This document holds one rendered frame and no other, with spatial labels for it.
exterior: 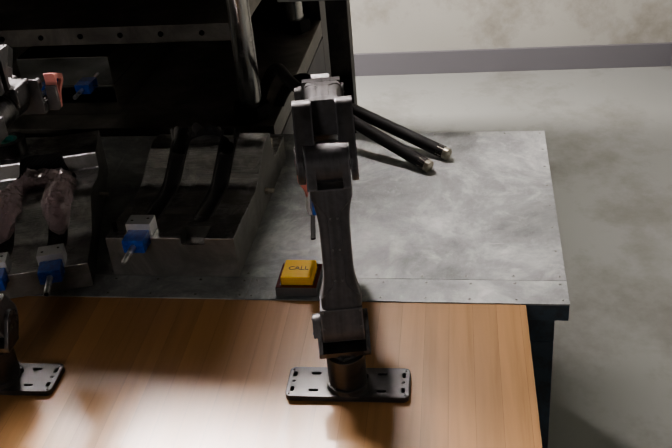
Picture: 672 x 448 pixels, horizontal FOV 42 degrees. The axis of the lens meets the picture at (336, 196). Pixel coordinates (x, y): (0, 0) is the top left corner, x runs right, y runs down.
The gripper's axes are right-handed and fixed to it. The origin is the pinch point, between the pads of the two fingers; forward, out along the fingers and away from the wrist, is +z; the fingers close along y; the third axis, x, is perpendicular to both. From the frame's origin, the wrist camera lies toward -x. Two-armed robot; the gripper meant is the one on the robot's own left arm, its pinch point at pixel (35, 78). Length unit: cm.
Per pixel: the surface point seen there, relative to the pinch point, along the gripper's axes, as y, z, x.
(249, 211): -35.7, 5.7, 32.5
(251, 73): -24, 67, 26
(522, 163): -93, 38, 39
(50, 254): 0.2, -11.3, 31.8
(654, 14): -173, 288, 87
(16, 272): 7.0, -13.5, 34.6
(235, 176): -30.8, 16.3, 29.9
